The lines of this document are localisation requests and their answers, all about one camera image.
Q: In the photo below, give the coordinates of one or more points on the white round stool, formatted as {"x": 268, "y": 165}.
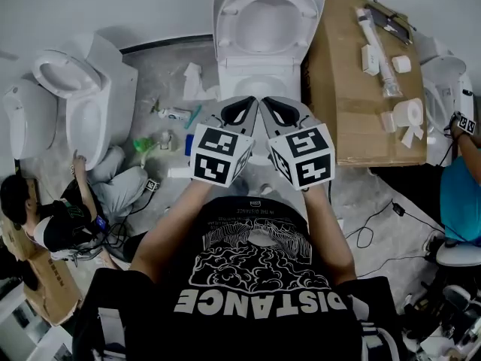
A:
{"x": 458, "y": 254}

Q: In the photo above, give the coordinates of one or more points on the small white paper roll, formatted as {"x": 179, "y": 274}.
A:
{"x": 401, "y": 63}

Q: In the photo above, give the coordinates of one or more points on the small green tool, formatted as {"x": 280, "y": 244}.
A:
{"x": 155, "y": 105}

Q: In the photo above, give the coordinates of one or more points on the large brown cardboard box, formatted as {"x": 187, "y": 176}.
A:
{"x": 338, "y": 88}

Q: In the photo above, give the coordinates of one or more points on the raised white toilet seat lid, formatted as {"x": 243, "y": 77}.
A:
{"x": 268, "y": 25}

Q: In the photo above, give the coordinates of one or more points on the crumpled white paper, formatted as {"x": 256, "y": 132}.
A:
{"x": 195, "y": 85}

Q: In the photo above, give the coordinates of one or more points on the white toothpaste tube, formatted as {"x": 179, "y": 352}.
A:
{"x": 174, "y": 114}

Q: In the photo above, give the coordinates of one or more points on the black power adapter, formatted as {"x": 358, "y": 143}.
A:
{"x": 398, "y": 209}

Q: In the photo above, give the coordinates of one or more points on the black and white headset gear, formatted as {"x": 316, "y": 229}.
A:
{"x": 458, "y": 307}

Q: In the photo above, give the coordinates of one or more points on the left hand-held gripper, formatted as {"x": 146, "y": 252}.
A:
{"x": 216, "y": 152}

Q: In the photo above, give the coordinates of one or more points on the small white box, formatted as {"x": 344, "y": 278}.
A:
{"x": 370, "y": 60}

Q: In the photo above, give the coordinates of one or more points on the person's left forearm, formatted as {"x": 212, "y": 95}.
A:
{"x": 176, "y": 224}

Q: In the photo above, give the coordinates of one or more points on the white toilet paper roll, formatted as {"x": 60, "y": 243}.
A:
{"x": 407, "y": 111}

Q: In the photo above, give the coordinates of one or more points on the person's right forearm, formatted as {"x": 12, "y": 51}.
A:
{"x": 327, "y": 231}

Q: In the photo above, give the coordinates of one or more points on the white shelf frame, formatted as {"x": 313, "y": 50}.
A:
{"x": 15, "y": 307}

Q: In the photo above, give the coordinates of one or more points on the white paper strips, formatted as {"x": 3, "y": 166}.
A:
{"x": 411, "y": 135}

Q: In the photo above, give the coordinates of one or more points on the white plastic pipe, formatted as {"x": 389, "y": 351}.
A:
{"x": 379, "y": 51}

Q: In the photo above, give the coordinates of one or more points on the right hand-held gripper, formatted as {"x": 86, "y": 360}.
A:
{"x": 308, "y": 152}

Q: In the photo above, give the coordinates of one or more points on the black printed t-shirt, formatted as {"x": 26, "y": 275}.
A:
{"x": 233, "y": 337}

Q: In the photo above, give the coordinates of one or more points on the blue square sponge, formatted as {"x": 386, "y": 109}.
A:
{"x": 189, "y": 145}

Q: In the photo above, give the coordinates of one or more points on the teal toothbrush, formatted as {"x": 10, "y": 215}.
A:
{"x": 192, "y": 117}

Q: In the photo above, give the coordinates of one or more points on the beige square fitting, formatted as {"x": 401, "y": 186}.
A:
{"x": 169, "y": 141}

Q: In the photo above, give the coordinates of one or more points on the black metal stand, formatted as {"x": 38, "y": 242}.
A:
{"x": 391, "y": 23}

